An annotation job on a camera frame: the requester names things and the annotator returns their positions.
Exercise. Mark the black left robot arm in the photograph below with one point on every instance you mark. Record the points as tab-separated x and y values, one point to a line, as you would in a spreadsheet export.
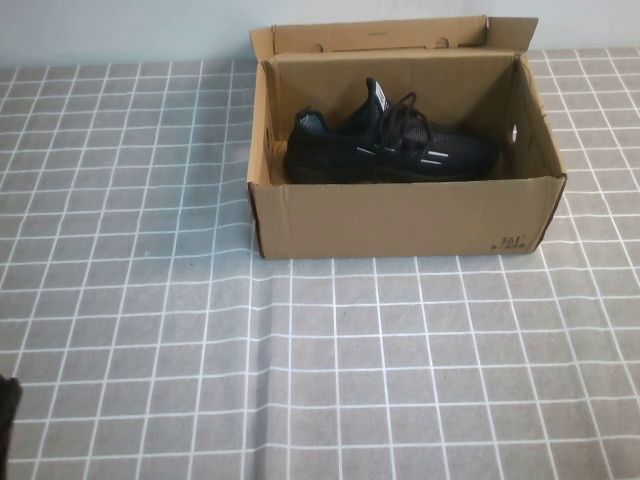
7	430

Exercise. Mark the black knit sneaker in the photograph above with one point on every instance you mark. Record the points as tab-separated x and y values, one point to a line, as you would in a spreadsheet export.
345	155

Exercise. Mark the brown cardboard shoe box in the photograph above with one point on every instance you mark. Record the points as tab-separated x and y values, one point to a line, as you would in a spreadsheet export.
400	220

